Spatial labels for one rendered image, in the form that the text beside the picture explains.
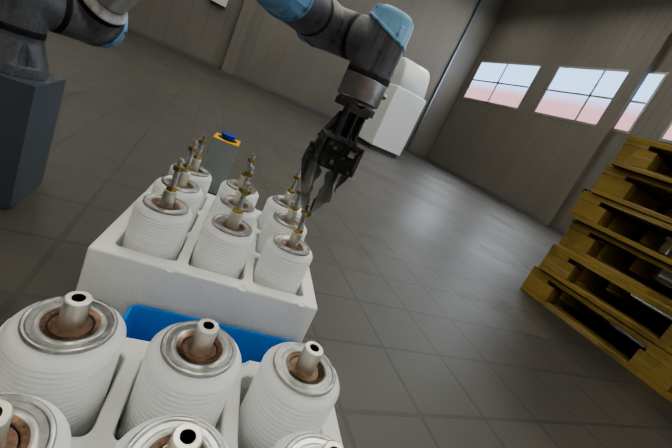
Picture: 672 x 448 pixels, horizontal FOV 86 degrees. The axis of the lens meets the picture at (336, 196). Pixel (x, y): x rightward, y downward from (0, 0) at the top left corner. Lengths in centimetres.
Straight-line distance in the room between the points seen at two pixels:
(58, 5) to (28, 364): 82
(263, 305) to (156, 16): 990
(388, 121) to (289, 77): 454
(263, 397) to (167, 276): 30
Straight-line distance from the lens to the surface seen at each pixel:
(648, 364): 218
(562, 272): 230
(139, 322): 69
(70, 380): 41
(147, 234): 67
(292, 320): 71
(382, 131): 660
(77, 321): 42
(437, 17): 1205
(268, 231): 79
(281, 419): 44
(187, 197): 77
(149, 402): 43
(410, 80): 679
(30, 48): 107
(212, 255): 67
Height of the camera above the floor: 54
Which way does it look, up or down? 14 degrees down
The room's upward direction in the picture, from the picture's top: 25 degrees clockwise
